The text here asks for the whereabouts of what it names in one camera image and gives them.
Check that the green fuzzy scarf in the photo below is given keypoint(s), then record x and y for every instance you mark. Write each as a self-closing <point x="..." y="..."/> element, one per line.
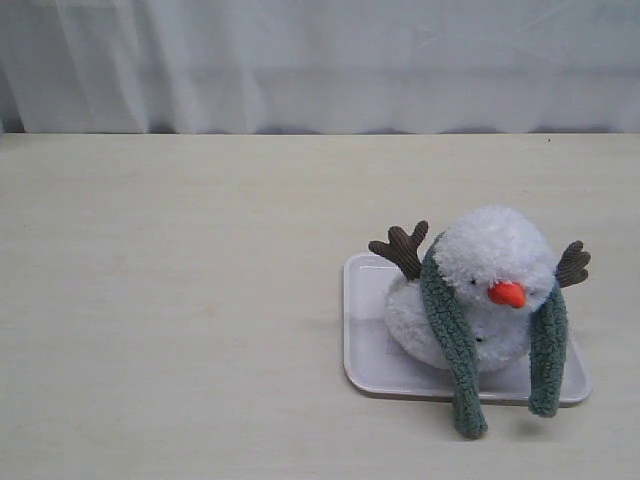
<point x="548" y="330"/>

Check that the white plush snowman toy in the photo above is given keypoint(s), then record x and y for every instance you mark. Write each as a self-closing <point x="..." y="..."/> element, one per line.
<point x="499" y="269"/>

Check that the white square tray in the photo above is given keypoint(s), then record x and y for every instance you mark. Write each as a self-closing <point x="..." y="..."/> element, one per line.
<point x="376" y="364"/>

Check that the white backdrop curtain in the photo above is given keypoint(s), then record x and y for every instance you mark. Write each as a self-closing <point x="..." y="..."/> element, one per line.
<point x="329" y="67"/>

